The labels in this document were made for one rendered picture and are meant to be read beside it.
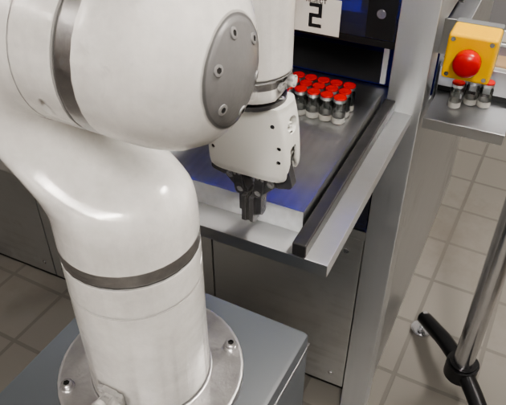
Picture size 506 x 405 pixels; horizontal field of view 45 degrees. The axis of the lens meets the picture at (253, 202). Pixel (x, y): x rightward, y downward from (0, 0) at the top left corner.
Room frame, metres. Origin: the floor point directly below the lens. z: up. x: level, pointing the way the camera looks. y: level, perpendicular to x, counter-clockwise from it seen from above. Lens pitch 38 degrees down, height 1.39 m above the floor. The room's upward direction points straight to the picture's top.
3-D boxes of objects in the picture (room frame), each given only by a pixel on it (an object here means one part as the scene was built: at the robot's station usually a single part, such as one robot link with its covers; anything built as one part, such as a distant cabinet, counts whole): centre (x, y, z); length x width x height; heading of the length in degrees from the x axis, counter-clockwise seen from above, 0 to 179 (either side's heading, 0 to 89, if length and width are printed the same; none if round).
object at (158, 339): (0.39, 0.10, 0.95); 0.19 x 0.19 x 0.18
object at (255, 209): (0.59, -0.02, 0.94); 0.03 x 0.03 x 0.07; 64
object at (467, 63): (0.84, -0.32, 1.00); 0.04 x 0.04 x 0.04; 64
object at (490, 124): (0.91, -0.37, 0.87); 0.14 x 0.13 x 0.02; 154
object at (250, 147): (0.59, 0.00, 1.03); 0.10 x 0.07 x 0.11; 64
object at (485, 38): (0.88, -0.34, 1.00); 0.08 x 0.07 x 0.07; 154
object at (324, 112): (0.89, -0.07, 0.91); 0.18 x 0.02 x 0.05; 64
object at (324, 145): (0.79, -0.02, 0.90); 0.34 x 0.26 x 0.04; 154
